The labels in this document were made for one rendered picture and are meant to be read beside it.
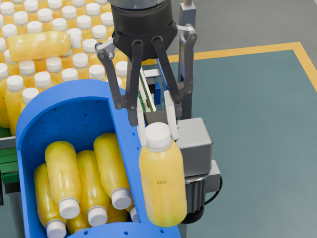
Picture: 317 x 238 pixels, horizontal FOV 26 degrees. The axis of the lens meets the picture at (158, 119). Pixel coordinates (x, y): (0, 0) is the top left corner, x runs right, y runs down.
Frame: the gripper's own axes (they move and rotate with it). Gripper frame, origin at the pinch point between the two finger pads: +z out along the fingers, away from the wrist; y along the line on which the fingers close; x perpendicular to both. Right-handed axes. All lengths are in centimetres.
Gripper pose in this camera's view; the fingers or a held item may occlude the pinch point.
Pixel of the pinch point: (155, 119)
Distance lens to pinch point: 97.3
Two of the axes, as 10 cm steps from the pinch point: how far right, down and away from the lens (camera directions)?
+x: -2.2, -6.2, 7.6
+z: 0.9, 7.6, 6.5
